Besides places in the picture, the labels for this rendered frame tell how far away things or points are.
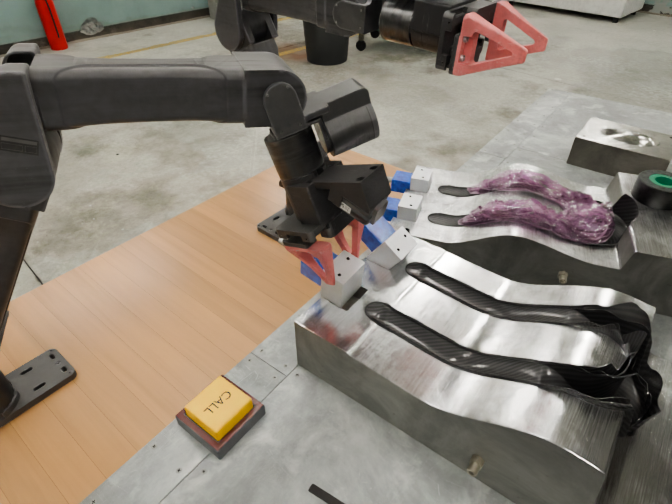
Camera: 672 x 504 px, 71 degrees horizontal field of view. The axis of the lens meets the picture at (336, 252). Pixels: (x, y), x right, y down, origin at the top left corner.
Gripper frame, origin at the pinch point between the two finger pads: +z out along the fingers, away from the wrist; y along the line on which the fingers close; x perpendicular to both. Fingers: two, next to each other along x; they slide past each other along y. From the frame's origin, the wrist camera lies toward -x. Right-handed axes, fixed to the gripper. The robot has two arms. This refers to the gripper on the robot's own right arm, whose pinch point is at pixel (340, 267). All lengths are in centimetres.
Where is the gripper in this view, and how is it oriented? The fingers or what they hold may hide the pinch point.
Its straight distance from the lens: 63.0
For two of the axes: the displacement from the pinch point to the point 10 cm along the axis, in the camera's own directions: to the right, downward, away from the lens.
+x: -7.3, -1.1, 6.8
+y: 6.0, -5.7, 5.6
